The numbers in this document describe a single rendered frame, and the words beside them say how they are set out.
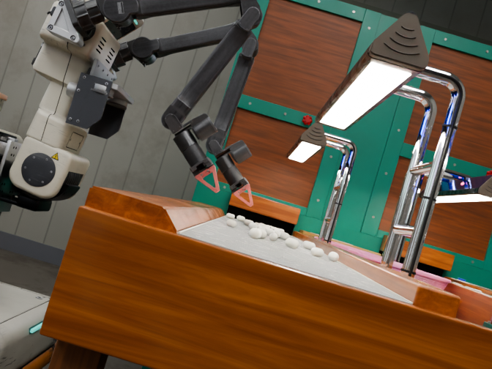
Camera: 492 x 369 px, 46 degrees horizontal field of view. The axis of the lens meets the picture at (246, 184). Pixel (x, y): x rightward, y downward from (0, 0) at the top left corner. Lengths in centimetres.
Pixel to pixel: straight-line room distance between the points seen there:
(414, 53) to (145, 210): 41
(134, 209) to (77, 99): 115
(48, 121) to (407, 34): 128
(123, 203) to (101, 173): 371
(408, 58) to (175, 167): 361
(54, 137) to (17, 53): 293
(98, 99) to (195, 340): 122
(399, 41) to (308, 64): 181
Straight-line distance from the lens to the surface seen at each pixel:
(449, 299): 76
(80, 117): 183
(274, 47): 264
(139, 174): 438
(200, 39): 216
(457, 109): 106
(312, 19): 269
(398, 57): 83
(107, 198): 73
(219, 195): 253
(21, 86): 470
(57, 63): 194
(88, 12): 178
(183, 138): 172
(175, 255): 70
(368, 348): 72
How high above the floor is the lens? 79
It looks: 2 degrees up
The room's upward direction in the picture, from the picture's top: 17 degrees clockwise
